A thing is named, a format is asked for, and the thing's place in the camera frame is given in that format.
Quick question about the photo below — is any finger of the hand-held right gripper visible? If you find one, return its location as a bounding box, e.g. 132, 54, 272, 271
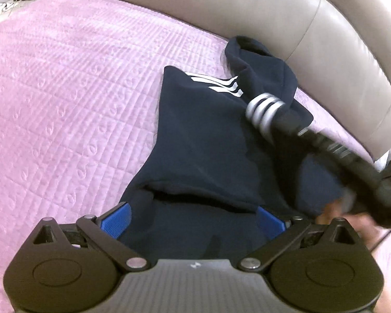
245, 92, 315, 146

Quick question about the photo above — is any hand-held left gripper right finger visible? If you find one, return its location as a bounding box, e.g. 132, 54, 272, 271
239, 205, 361, 273

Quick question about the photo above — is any navy white-striped sweatshirt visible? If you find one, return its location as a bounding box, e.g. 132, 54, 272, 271
119, 36, 346, 261

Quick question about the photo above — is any person's right hand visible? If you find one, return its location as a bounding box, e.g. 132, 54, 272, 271
313, 199, 391, 253

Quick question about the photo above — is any beige leather headboard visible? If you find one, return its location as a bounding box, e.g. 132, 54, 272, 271
39, 0, 391, 170

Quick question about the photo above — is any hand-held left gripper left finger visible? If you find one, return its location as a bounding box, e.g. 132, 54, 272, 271
31, 202, 150, 272

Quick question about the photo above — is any pink quilted blanket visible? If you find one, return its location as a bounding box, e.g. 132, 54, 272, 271
0, 0, 391, 313

